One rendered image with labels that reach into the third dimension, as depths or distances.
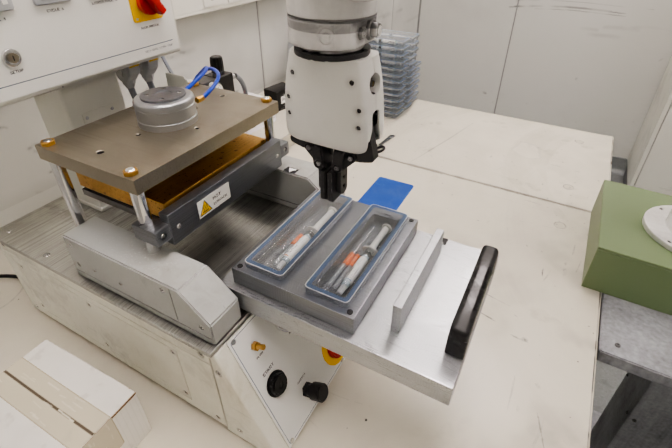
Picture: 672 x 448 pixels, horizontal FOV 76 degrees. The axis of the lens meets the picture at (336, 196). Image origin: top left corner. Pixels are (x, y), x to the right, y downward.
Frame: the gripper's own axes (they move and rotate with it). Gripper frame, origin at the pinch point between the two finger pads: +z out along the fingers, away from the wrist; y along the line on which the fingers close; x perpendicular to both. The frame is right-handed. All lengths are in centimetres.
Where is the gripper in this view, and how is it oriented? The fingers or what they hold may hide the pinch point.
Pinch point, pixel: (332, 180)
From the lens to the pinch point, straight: 50.3
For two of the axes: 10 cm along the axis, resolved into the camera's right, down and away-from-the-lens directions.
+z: 0.0, 8.3, 5.5
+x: -4.9, 4.8, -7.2
